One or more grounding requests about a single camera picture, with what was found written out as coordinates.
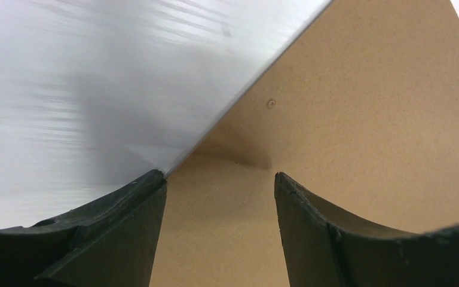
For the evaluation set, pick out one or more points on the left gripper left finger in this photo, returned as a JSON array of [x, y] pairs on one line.
[[110, 241]]

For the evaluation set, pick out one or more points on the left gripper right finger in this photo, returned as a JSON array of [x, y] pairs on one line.
[[326, 245]]

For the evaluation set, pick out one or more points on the seascape photo print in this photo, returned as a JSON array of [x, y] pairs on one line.
[[93, 94]]

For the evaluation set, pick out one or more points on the brown cardboard backing board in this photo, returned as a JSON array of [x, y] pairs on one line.
[[362, 110]]

